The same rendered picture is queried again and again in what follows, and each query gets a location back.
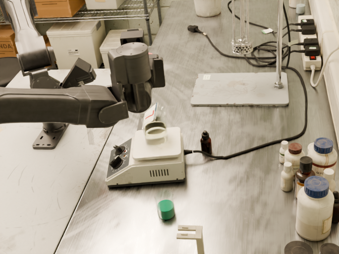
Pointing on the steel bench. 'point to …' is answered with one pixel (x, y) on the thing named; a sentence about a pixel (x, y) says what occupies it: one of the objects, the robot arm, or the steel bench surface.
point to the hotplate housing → (150, 170)
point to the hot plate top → (174, 144)
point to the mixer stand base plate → (239, 89)
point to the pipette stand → (192, 236)
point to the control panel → (120, 157)
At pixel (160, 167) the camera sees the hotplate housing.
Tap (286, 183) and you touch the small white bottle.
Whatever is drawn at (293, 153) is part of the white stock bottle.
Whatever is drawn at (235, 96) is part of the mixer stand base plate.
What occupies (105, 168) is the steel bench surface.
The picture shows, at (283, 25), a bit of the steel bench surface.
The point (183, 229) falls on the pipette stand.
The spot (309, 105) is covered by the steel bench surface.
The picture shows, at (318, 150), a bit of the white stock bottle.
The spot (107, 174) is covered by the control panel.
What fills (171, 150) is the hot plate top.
